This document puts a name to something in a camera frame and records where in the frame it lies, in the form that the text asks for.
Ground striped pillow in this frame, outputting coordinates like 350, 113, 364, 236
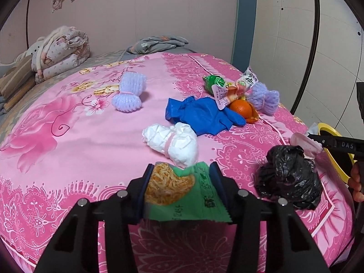
0, 54, 37, 114

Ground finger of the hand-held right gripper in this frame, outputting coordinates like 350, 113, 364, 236
306, 133, 332, 150

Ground blue rubber glove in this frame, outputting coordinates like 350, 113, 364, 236
165, 96, 246, 136

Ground black pole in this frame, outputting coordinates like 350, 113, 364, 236
290, 0, 320, 116
25, 0, 31, 52

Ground yellow ring object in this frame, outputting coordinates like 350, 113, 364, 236
317, 123, 353, 183

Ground green noodle snack packet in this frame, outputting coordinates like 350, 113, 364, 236
144, 162, 232, 224

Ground person's right hand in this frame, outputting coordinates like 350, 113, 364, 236
348, 162, 364, 202

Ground pink floral bedsheet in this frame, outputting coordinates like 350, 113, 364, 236
0, 52, 356, 273

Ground purple foam fruit net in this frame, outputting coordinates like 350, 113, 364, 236
112, 71, 147, 111
247, 82, 281, 116

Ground grey floral pillow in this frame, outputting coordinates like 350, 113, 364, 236
126, 35, 190, 54

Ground pink plastic wrapper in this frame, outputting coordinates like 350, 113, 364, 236
290, 132, 323, 158

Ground black plastic bag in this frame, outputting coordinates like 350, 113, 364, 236
254, 145, 323, 210

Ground orange fruit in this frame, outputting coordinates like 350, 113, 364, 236
229, 98, 259, 124

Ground white printed snack wrapper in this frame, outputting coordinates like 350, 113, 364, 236
235, 67, 259, 94

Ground green yellow snack wrapper bundle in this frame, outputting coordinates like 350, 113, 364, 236
202, 74, 226, 95

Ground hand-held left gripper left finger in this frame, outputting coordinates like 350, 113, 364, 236
34, 163, 156, 273

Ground blue-grey door frame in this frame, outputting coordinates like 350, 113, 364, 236
231, 0, 251, 71

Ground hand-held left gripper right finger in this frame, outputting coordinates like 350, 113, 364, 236
209, 162, 332, 273

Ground pink white snack wrapper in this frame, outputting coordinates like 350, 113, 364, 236
213, 83, 238, 111

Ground white foam fruit net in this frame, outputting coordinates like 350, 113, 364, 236
142, 122, 199, 168

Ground folded floral quilt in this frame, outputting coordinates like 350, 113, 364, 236
14, 25, 91, 83

